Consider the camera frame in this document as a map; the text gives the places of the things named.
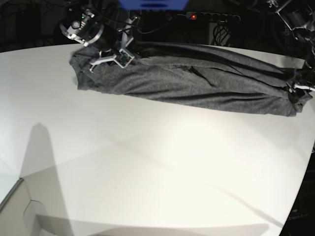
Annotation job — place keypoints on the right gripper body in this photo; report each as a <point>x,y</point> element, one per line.
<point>124,40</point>

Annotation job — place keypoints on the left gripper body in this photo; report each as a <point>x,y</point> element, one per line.
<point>302,79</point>

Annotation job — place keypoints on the grey t-shirt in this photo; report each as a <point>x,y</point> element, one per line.
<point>191,75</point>

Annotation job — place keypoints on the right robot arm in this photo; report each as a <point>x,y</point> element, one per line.
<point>112,62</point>

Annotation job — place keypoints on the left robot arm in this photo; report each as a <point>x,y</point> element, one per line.
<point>299,17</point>

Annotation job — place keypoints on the blue box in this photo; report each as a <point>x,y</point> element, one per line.
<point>153,4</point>

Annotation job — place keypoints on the black power strip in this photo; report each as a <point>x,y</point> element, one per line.
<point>213,17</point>

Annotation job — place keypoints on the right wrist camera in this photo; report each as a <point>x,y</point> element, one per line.
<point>124,58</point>

